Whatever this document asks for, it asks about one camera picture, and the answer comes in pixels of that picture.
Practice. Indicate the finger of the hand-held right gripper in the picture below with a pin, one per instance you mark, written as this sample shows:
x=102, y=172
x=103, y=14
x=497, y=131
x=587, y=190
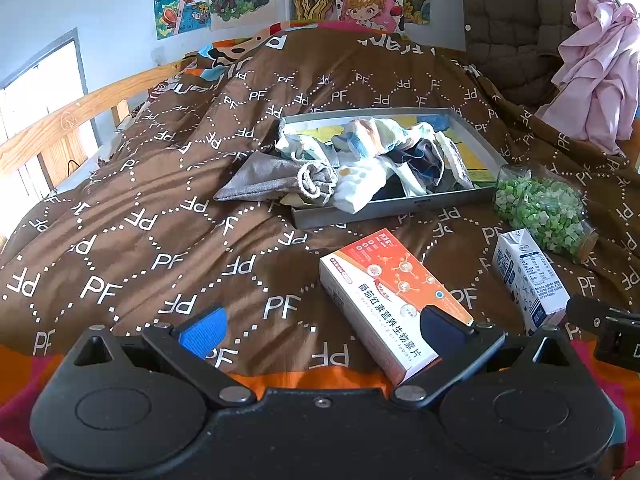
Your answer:
x=607, y=317

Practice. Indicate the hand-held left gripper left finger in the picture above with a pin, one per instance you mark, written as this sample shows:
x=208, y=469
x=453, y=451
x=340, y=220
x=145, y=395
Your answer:
x=202, y=332

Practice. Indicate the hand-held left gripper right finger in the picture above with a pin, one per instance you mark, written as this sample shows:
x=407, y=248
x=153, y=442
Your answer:
x=442, y=332

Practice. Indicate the grey metal tray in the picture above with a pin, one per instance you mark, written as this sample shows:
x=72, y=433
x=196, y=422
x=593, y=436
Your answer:
x=400, y=207

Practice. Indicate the white cloth orange dots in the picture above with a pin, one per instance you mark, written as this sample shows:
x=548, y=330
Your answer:
x=365, y=185

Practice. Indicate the dark cloth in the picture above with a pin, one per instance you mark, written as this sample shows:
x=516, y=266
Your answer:
x=422, y=165

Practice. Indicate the white fluffy sock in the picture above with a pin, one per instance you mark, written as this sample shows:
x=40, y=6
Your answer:
x=454, y=160

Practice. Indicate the blue orange striped cloth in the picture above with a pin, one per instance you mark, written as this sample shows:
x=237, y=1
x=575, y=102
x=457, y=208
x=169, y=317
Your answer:
x=375, y=137

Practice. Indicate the white printed cloth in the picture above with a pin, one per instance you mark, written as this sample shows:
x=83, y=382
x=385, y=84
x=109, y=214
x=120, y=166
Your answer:
x=292, y=142

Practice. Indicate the orange white medicine box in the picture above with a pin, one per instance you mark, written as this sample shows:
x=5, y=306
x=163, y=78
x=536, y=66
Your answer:
x=390, y=300

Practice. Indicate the white blue milk carton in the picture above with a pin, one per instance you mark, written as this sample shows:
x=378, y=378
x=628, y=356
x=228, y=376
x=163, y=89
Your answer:
x=532, y=280

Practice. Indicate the brown printed blanket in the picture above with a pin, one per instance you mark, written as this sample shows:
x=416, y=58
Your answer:
x=150, y=220

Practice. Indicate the glass jar of green stars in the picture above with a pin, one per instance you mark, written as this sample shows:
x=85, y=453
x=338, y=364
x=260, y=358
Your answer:
x=542, y=210

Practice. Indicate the crayon frog drawing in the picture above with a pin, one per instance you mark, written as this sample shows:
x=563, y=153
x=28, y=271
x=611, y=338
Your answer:
x=477, y=160

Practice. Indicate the pink fleece garment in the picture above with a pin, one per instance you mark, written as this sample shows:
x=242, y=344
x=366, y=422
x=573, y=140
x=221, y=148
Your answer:
x=20, y=460

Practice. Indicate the pink shirt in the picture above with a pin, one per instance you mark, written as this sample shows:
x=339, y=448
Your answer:
x=595, y=85

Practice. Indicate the window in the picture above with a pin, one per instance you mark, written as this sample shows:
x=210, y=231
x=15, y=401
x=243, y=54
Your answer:
x=35, y=95

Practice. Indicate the dark green quilted jacket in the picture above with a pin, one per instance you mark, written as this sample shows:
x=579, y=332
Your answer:
x=520, y=25

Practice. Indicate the black cow poster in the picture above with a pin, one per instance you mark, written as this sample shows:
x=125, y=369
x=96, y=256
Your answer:
x=415, y=2

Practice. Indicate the pink chibi girl poster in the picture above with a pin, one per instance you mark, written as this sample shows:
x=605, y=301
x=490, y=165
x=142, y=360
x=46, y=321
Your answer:
x=370, y=7

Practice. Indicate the wooden bed frame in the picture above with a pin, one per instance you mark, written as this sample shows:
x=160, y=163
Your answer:
x=75, y=110

